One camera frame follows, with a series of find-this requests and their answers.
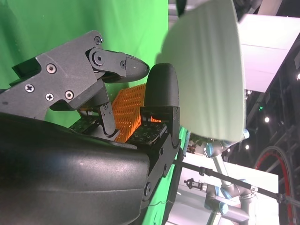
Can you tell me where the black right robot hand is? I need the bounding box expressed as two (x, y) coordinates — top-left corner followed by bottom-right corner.
(0, 30), (182, 225)

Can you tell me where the grey-green ceramic bowl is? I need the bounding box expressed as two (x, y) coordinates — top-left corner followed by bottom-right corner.
(156, 0), (247, 143)

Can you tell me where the orange wicker basket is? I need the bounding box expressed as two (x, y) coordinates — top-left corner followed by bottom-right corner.
(111, 83), (163, 143)

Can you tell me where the green tablecloth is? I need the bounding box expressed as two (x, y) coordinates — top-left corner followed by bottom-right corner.
(0, 0), (188, 225)

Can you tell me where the small black camera mount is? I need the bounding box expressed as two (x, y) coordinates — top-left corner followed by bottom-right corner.
(184, 178), (203, 190)

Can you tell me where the red black curved hose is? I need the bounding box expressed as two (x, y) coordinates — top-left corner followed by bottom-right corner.
(254, 145), (296, 225)

